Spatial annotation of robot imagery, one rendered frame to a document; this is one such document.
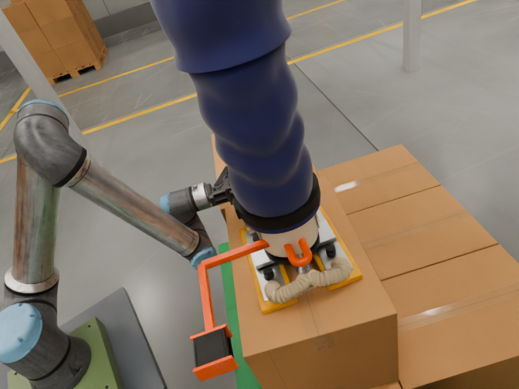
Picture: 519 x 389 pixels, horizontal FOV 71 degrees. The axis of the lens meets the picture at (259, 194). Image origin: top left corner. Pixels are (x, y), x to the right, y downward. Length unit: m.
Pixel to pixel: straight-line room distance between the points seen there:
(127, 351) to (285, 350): 0.63
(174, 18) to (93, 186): 0.49
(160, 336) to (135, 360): 0.98
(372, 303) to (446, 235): 0.78
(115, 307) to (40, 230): 0.50
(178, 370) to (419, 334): 1.30
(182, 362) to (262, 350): 1.27
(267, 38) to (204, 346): 0.64
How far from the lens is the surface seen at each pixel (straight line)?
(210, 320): 0.91
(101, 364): 1.38
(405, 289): 1.54
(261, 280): 1.07
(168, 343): 2.32
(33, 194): 1.14
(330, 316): 1.00
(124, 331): 1.48
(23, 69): 3.83
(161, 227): 1.09
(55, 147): 0.95
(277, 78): 0.74
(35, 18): 7.77
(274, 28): 0.70
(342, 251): 1.09
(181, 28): 0.68
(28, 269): 1.31
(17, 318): 1.29
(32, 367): 1.31
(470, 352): 1.45
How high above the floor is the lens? 1.82
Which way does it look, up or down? 39 degrees down
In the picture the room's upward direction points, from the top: 18 degrees counter-clockwise
